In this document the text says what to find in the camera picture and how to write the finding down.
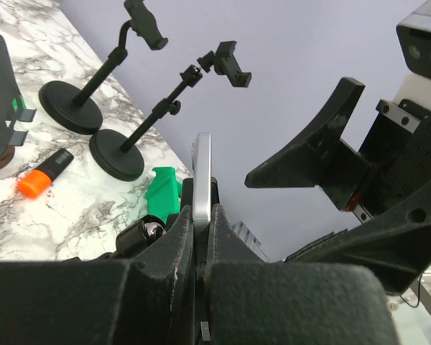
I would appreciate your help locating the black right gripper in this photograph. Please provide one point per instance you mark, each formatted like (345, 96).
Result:
(393, 162)

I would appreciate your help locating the orange-capped black marker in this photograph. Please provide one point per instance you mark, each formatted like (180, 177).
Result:
(41, 178)

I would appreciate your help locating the brown round phone stand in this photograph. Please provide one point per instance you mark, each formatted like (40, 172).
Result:
(12, 109)

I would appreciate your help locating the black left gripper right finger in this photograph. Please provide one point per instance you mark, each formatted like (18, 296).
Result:
(253, 302)

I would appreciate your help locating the black round-base phone stand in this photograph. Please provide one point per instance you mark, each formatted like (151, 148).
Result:
(72, 107)

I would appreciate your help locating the green plastic bin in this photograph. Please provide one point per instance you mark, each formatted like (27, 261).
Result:
(163, 194)

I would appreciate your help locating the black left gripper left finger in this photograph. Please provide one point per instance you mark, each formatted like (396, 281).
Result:
(144, 300)

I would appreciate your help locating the white-edged back phone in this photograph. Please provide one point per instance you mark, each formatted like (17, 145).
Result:
(202, 172)

